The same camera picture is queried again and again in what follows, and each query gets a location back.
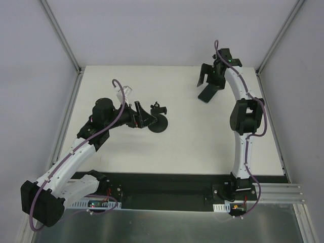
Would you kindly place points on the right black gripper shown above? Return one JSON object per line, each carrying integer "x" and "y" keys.
{"x": 214, "y": 76}

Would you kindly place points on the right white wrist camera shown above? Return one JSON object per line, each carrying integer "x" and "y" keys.
{"x": 215, "y": 57}

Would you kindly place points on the aluminium corner post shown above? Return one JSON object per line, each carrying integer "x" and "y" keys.
{"x": 293, "y": 13}
{"x": 60, "y": 35}

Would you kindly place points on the black phone stand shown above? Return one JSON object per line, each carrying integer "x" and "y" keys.
{"x": 160, "y": 114}

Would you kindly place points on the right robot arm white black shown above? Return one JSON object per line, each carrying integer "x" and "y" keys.
{"x": 245, "y": 118}

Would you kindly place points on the black smartphone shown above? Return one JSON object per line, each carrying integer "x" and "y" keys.
{"x": 208, "y": 92}

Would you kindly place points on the right white cable duct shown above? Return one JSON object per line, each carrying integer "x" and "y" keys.
{"x": 222, "y": 208}

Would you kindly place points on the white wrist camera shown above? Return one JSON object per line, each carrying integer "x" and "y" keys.
{"x": 123, "y": 98}
{"x": 215, "y": 57}

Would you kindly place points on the left white cable duct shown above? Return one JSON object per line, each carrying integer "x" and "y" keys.
{"x": 95, "y": 204}

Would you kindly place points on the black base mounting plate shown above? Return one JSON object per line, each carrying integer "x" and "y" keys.
{"x": 174, "y": 192}

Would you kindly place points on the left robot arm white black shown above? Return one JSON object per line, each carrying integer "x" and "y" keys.
{"x": 46, "y": 199}

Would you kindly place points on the right aluminium corner post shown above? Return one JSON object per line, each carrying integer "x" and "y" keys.
{"x": 293, "y": 13}

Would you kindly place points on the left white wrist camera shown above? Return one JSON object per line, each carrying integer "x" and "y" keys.
{"x": 123, "y": 98}

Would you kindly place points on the left aluminium corner post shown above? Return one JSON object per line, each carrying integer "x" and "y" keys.
{"x": 60, "y": 35}

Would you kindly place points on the white cable duct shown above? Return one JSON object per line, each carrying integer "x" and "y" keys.
{"x": 222, "y": 208}
{"x": 95, "y": 204}

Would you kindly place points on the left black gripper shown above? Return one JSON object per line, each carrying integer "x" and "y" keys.
{"x": 136, "y": 114}

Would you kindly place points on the aluminium frame rail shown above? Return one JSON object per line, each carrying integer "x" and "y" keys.
{"x": 281, "y": 193}

